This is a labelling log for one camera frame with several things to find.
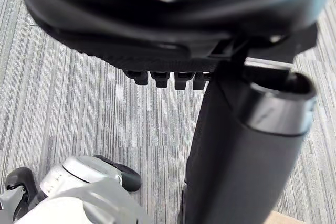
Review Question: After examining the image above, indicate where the dark robot right foot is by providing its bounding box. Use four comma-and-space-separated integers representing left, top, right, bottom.
5, 167, 40, 204

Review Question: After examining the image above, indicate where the dark robot foot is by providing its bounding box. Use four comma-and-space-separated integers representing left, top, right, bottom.
93, 154, 142, 193
5, 167, 40, 204

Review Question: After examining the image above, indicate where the dark robot left foot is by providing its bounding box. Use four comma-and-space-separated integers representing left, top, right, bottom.
93, 154, 142, 193

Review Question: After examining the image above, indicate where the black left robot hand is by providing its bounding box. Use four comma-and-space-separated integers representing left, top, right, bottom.
13, 0, 334, 224

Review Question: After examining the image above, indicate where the silver robot right leg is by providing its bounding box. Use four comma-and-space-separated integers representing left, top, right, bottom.
0, 184, 29, 224

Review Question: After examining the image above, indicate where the light wooden furniture corner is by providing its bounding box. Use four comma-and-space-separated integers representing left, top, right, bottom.
264, 210, 307, 224

